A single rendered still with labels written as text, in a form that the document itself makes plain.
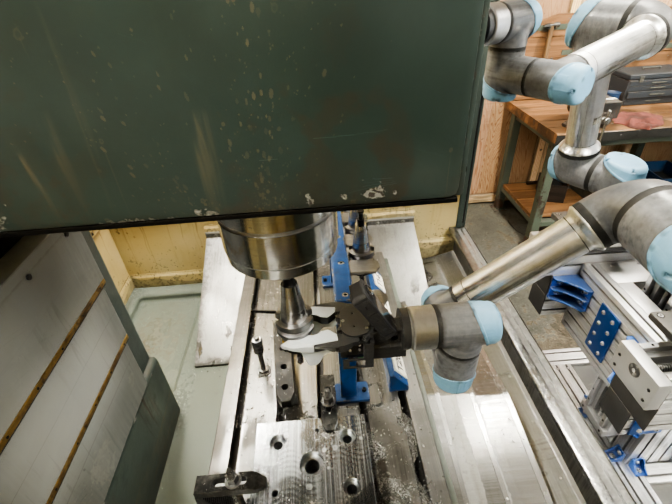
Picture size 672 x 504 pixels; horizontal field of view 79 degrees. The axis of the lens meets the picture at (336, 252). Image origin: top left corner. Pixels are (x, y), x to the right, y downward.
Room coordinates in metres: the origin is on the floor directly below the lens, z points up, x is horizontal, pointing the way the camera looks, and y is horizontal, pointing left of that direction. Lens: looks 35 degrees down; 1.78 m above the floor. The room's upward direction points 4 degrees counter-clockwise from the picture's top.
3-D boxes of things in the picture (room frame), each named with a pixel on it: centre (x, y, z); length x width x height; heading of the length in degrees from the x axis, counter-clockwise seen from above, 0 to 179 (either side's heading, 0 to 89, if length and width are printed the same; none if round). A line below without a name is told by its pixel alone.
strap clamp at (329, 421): (0.54, 0.04, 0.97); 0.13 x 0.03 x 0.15; 2
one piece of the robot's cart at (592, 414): (0.85, -0.96, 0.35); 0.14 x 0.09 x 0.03; 1
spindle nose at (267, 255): (0.48, 0.07, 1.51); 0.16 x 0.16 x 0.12
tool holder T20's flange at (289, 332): (0.48, 0.07, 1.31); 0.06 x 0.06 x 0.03
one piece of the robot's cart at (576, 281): (0.98, -0.75, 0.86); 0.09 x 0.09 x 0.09; 1
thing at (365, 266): (0.73, -0.06, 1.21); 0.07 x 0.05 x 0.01; 92
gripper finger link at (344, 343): (0.45, 0.00, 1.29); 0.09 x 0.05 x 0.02; 105
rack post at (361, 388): (0.62, -0.01, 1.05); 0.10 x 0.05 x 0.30; 92
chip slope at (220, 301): (1.13, 0.09, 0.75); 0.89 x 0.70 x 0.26; 92
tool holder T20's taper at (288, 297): (0.48, 0.07, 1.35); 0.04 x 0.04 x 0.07
